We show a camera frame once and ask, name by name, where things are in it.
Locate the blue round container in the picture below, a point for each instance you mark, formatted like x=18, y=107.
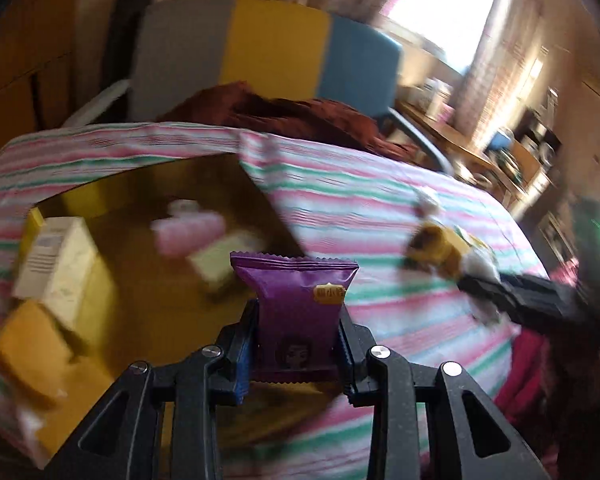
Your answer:
x=500, y=140

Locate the pink marshmallow pack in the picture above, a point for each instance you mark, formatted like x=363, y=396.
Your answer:
x=190, y=232

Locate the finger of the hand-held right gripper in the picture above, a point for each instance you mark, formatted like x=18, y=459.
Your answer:
x=520, y=295

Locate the person's red clothing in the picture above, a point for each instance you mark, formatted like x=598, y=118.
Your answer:
x=530, y=375

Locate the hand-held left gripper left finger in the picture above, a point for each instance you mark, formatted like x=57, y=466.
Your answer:
x=242, y=360

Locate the patterned curtain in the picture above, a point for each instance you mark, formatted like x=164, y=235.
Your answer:
x=500, y=75

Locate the white chair armrest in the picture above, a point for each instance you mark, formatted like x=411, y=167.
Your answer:
x=95, y=105

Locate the pale snack packet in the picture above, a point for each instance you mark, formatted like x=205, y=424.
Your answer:
x=215, y=265

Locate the yellow cupcake packet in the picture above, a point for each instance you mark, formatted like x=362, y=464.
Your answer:
x=435, y=245

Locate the black rolled mat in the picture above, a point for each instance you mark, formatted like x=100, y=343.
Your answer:
x=125, y=35

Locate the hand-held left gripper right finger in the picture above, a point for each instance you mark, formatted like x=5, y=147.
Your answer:
x=344, y=360

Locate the dark red cloth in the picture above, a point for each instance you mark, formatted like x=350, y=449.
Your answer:
x=305, y=115

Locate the purple snack packet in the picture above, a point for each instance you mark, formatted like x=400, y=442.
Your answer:
x=300, y=300

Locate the striped tablecloth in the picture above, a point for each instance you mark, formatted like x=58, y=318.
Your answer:
x=380, y=200

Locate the wooden wardrobe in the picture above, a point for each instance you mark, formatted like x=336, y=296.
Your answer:
x=25, y=60

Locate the grey yellow blue chair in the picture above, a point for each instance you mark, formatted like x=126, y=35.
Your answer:
x=275, y=45

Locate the gold tin box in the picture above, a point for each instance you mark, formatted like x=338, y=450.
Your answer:
x=130, y=260

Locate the wooden desk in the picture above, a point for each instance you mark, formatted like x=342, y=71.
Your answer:
x=460, y=145

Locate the yellow sponge cake packet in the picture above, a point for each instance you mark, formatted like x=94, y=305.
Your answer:
x=30, y=355

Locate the white carton box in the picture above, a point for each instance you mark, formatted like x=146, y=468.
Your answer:
x=55, y=265

